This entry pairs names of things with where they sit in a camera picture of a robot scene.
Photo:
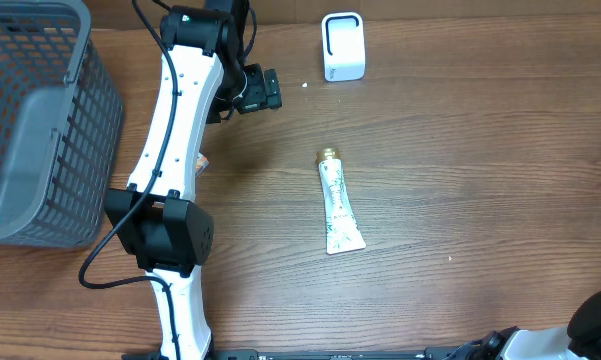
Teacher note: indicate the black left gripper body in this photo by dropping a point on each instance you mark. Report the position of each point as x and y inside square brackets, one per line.
[258, 93]

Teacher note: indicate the small orange tissue box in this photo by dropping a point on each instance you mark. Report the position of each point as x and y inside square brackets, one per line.
[201, 164]

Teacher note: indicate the white floral tube gold cap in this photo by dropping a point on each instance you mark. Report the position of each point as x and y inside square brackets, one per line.
[342, 232]

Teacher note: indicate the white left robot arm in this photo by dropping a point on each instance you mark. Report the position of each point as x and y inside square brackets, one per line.
[205, 79]

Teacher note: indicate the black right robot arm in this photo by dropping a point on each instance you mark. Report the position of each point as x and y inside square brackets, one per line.
[580, 339]

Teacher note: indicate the white barcode scanner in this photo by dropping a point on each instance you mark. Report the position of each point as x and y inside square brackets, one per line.
[343, 40]

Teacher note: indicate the dark grey plastic basket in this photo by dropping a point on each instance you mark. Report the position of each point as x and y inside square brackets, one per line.
[61, 117]

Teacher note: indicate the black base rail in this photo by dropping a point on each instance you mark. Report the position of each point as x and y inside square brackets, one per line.
[430, 353]

